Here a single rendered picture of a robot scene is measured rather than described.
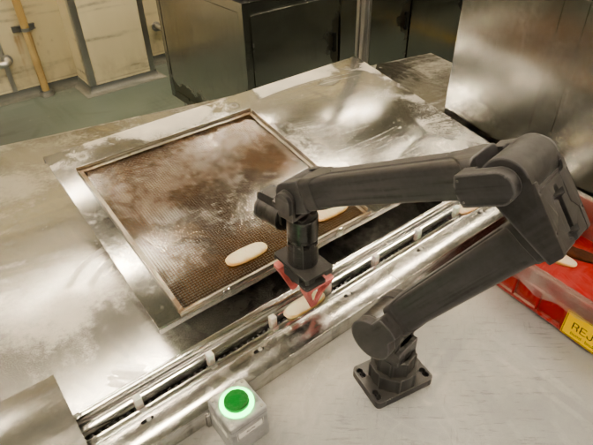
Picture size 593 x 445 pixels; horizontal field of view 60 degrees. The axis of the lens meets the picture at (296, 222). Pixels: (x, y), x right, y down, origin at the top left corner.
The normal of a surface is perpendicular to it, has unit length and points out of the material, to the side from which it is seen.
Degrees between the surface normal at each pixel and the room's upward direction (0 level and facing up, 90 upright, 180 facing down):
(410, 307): 84
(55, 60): 90
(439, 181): 90
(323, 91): 10
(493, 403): 0
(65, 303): 0
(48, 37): 90
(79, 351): 0
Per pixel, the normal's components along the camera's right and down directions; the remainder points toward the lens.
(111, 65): 0.62, 0.47
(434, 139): 0.09, -0.70
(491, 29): -0.78, 0.39
